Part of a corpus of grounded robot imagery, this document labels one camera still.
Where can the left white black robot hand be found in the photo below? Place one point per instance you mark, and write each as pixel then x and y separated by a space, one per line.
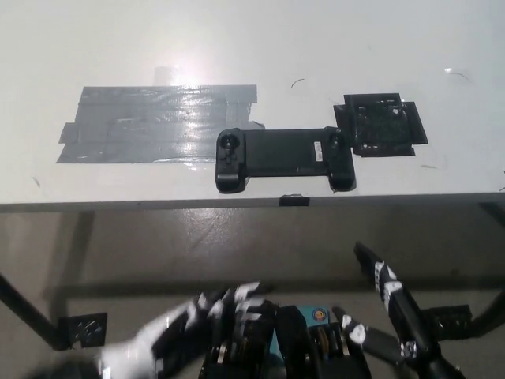
pixel 158 339

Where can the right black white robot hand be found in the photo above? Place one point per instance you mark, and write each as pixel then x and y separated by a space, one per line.
pixel 410 323

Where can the black game controller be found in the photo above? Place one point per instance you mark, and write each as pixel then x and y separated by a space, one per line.
pixel 282 154

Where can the black teal robot torso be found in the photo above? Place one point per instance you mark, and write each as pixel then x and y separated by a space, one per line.
pixel 294 347

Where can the black metal table leg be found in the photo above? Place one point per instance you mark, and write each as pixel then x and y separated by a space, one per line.
pixel 31 312

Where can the square black tape patch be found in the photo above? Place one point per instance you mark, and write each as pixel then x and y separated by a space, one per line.
pixel 378 126

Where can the large grey duct tape patch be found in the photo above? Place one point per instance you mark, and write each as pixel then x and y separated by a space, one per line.
pixel 146 122

